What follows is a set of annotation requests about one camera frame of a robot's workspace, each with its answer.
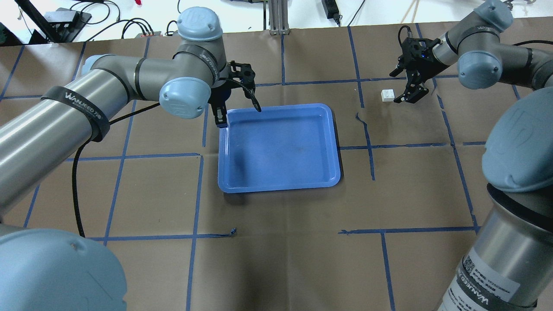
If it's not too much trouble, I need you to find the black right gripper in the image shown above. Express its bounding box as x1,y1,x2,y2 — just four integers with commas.
389,38,441,104

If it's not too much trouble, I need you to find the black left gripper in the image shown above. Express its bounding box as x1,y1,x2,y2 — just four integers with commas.
210,61,256,128

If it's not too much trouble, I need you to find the white block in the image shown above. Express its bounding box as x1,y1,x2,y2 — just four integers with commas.
381,89,395,102

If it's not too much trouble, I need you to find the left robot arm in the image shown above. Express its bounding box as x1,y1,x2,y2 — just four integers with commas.
1,6,261,311

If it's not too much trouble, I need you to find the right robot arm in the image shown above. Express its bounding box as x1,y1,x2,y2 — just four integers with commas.
390,0,553,311

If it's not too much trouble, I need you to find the blue plastic tray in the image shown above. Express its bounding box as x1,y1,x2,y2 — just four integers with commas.
218,104,341,194

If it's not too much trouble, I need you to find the brown paper table cover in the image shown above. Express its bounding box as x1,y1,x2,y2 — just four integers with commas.
0,21,553,311

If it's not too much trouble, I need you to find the black power adapter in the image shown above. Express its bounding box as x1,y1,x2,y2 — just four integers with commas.
321,0,340,20

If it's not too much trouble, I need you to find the aluminium frame post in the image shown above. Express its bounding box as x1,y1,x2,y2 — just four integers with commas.
267,0,290,35

